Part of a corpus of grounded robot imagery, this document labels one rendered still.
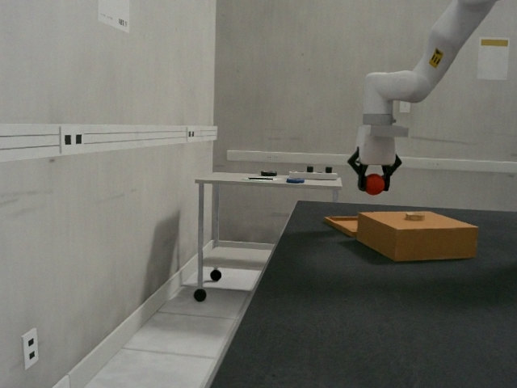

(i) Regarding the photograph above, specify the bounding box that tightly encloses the tan square tray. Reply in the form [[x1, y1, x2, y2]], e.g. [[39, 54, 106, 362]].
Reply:
[[324, 217, 358, 237]]

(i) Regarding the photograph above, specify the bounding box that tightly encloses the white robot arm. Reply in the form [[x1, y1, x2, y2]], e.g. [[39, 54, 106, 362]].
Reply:
[[363, 0, 499, 137]]

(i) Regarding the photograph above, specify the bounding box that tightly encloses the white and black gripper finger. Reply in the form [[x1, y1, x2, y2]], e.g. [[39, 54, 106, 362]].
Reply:
[[347, 149, 368, 192], [381, 155, 402, 192]]

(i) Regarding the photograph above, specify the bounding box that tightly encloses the red ball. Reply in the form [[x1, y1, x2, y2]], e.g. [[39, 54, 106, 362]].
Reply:
[[365, 174, 385, 196]]

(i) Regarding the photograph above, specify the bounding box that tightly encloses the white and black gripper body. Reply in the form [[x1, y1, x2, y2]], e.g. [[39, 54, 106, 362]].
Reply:
[[355, 124, 396, 166]]

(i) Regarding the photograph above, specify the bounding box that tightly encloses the brown wooden box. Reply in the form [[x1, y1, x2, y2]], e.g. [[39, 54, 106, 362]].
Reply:
[[356, 211, 478, 261]]

